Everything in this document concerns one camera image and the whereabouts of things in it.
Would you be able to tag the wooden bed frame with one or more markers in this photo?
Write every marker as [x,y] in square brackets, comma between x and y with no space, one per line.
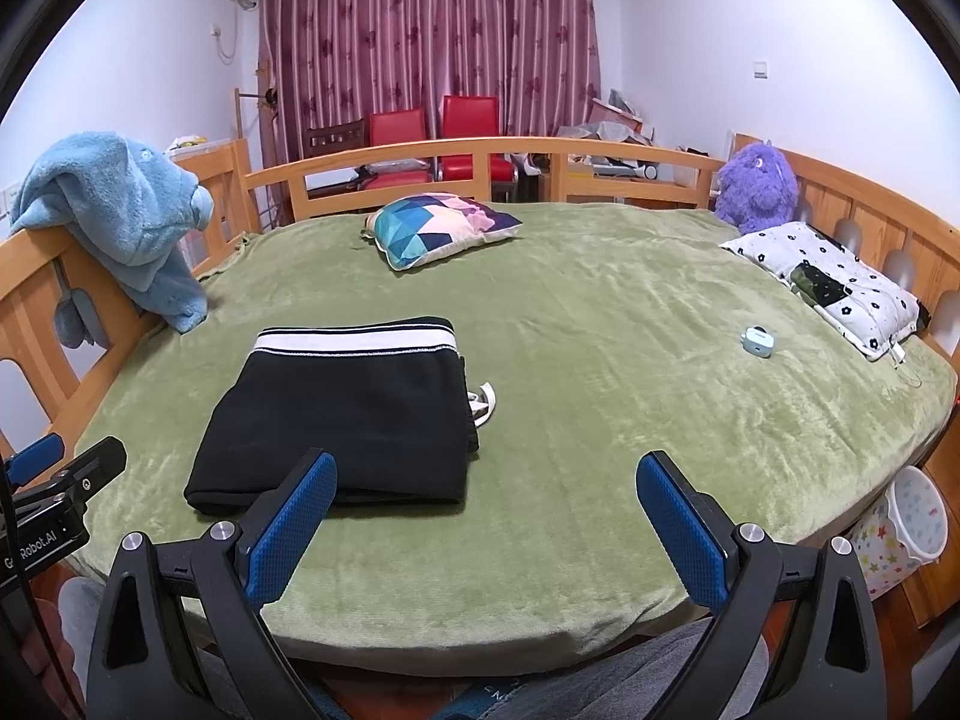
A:
[832,195]

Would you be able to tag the black pants with white stripe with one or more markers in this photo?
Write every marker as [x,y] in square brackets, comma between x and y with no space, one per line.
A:
[337,420]

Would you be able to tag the blue plush towel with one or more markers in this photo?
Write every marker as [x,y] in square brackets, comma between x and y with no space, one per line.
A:
[127,202]

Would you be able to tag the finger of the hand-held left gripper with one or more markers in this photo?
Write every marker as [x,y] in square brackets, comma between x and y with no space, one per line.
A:
[37,456]
[97,461]

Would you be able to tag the grey hanging mitt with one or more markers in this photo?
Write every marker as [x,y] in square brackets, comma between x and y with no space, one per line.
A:
[75,319]

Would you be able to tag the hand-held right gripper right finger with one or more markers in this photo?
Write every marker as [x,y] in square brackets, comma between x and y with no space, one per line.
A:
[682,532]

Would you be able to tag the red chair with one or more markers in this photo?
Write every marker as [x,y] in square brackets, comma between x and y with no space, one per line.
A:
[397,127]
[469,116]

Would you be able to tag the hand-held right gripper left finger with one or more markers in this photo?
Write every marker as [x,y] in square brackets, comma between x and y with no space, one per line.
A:
[292,532]

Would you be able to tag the wooden coat rack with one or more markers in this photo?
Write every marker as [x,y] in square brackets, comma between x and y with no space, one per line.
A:
[265,165]

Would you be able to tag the pink floral curtain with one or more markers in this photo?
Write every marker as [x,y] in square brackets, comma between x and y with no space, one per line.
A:
[435,15]

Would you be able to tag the dark wooden chair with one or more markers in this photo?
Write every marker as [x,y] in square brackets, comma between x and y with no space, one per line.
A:
[337,139]

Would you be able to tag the white wall switch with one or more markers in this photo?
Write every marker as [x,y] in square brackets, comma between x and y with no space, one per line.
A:
[761,69]

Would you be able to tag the dark green floral cloth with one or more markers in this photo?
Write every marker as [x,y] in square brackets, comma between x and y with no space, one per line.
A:
[821,285]

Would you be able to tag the purple plush toy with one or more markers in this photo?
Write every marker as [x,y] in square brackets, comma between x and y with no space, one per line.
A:
[754,184]

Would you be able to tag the pile of boxes and bags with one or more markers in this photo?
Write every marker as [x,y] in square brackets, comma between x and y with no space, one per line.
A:
[607,127]

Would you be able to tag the star print trash bin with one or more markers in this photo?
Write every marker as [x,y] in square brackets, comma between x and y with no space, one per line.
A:
[911,517]

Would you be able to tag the geometric patterned pillow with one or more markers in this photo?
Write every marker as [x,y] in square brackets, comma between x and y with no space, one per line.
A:
[435,229]

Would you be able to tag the small light blue device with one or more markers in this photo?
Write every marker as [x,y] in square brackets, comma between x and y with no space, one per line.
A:
[757,341]

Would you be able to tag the white floral pillow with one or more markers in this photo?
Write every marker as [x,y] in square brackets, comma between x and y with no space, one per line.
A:
[780,244]

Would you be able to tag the green plush blanket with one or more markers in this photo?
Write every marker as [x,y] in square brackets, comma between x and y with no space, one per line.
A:
[600,360]

